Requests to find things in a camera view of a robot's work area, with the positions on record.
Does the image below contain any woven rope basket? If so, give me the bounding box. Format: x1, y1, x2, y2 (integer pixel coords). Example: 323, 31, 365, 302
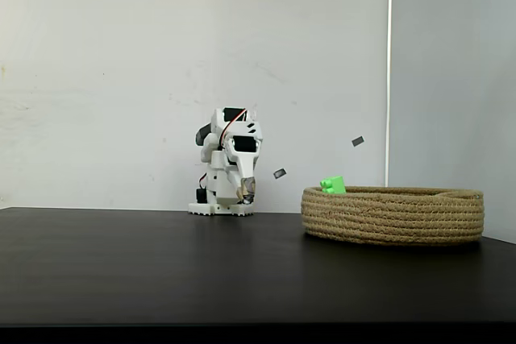
300, 185, 485, 247

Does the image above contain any green lego block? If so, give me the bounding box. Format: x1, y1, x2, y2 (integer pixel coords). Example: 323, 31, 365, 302
318, 175, 347, 196

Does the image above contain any red white black servo cable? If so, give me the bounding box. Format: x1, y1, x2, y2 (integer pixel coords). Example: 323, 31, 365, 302
217, 108, 249, 148

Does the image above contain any white vertical corner strip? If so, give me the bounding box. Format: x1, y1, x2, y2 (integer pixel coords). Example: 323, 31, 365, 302
384, 0, 395, 189

